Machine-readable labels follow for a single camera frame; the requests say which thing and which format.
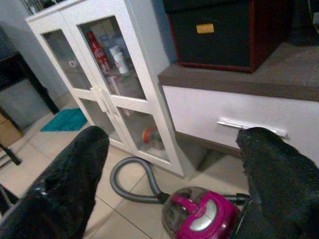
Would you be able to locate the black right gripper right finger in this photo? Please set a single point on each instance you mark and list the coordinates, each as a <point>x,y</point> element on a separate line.
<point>281,189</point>

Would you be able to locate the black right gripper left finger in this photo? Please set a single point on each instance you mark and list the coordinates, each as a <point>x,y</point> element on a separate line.
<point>62,189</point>

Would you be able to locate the black chair leg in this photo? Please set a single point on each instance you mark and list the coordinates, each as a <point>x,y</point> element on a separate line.
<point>12,155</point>

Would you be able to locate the teal floor mat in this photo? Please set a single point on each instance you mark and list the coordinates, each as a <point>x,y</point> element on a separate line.
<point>64,120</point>

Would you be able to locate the small cardboard box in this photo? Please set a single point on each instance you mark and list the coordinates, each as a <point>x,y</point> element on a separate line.
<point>10,132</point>

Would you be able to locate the magenta canister vacuum cleaner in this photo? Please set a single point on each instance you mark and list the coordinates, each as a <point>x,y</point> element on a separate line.
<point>199,204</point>

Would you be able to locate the white glass-door cabinet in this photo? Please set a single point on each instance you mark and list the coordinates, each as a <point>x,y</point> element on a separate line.
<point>74,92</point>

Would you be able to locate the red and yellow jar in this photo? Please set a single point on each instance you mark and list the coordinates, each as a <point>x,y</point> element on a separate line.
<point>148,135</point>

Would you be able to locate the white drawer unit brown top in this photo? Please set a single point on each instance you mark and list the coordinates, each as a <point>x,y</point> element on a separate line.
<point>199,109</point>

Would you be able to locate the black desk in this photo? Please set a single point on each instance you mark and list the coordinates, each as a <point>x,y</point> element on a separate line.
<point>15,72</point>

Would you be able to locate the white bottle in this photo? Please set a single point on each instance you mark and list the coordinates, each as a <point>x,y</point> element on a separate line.
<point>119,61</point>

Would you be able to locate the red package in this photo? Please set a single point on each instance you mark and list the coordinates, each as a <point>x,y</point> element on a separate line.
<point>98,49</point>

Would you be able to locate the dark red shelf cube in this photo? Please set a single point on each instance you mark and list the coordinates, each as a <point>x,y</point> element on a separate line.
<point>269,37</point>

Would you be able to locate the black box with yellow label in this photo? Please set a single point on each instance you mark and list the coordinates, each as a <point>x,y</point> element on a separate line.
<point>211,48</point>

